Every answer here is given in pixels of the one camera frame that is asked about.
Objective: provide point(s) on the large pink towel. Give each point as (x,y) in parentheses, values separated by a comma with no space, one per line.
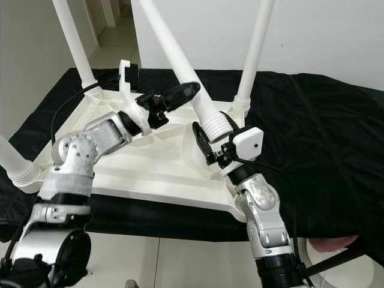
(333,243)

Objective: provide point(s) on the white standing fan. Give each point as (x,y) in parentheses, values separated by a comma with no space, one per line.
(315,267)

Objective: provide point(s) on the black metal table leg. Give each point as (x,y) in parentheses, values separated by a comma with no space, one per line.
(336,259)

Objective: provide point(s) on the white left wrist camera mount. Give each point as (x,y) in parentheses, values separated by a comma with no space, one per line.
(128,99)

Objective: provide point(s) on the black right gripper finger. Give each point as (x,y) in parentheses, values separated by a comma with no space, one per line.
(233,122)
(203,141)

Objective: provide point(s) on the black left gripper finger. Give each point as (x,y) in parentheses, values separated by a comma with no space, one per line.
(183,93)

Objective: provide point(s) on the white plastic table leg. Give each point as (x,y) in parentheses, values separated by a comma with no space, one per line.
(171,48)
(255,48)
(15,159)
(75,42)

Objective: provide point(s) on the white plastic table top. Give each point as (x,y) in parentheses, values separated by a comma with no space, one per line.
(156,174)

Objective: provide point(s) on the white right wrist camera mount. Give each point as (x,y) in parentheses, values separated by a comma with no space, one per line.
(249,144)

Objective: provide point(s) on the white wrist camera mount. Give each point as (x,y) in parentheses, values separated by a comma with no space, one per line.
(128,99)
(249,144)

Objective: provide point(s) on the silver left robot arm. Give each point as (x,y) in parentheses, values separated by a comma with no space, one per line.
(78,156)

